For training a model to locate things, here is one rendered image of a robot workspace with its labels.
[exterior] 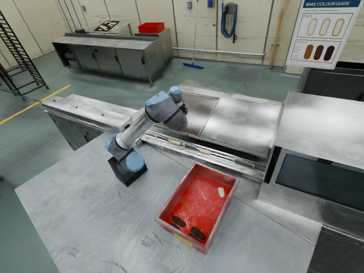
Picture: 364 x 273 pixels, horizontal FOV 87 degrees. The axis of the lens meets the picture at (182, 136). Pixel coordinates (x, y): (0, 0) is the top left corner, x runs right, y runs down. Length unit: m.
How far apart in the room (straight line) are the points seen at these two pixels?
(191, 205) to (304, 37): 1.42
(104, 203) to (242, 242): 0.90
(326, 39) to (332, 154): 0.98
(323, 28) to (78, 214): 2.05
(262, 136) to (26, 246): 2.51
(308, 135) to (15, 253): 2.73
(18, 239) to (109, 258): 1.68
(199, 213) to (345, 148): 0.81
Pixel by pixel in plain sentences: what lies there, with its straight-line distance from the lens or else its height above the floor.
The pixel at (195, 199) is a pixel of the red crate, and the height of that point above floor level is 0.82.
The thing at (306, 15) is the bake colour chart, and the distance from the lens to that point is 1.76.
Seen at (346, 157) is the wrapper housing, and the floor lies 1.30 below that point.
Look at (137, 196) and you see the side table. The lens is 1.41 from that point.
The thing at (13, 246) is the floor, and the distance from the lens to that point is 2.84.
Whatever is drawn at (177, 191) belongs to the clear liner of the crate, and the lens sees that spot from 1.25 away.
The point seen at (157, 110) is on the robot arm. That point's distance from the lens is 0.97.
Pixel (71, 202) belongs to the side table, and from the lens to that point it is 1.60.
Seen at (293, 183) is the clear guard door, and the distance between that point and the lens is 1.16.
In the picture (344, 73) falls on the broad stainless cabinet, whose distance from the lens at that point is 2.87.
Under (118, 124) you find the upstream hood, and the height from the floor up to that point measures 0.92.
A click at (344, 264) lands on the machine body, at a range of 1.78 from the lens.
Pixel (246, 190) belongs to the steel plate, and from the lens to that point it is 1.38.
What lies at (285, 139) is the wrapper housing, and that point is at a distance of 1.03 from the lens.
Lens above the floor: 1.97
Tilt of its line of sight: 42 degrees down
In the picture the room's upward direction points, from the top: 8 degrees counter-clockwise
